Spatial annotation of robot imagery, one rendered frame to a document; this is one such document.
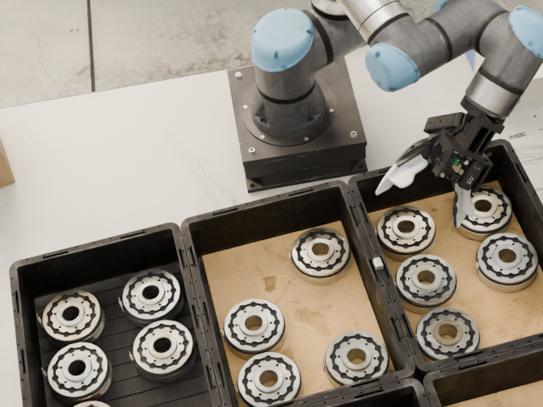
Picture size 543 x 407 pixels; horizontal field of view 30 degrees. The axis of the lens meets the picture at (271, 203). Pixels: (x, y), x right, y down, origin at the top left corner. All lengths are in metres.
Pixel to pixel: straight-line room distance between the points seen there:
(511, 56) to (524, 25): 0.05
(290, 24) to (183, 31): 1.58
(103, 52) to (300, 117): 1.55
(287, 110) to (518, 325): 0.61
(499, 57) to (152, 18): 2.16
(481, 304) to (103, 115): 0.96
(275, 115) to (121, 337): 0.53
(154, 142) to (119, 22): 1.39
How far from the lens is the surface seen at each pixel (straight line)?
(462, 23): 1.54
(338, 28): 1.92
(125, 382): 1.73
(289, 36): 1.88
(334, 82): 2.11
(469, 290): 1.77
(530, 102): 2.19
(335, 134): 2.02
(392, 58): 1.48
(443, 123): 1.60
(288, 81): 1.91
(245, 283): 1.79
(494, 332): 1.73
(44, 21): 3.63
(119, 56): 3.42
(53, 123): 2.29
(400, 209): 1.82
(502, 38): 1.51
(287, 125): 1.99
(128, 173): 2.15
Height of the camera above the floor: 2.33
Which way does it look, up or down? 53 degrees down
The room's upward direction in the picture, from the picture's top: 9 degrees counter-clockwise
